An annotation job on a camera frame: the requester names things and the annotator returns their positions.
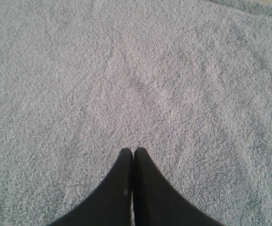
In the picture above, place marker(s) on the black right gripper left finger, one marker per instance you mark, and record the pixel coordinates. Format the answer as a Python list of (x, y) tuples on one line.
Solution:
[(110, 203)]

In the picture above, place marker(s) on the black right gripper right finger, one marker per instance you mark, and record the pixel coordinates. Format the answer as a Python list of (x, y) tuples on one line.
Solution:
[(156, 202)]

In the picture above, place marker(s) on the light blue terry towel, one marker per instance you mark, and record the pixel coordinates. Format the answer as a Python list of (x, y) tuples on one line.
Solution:
[(189, 80)]

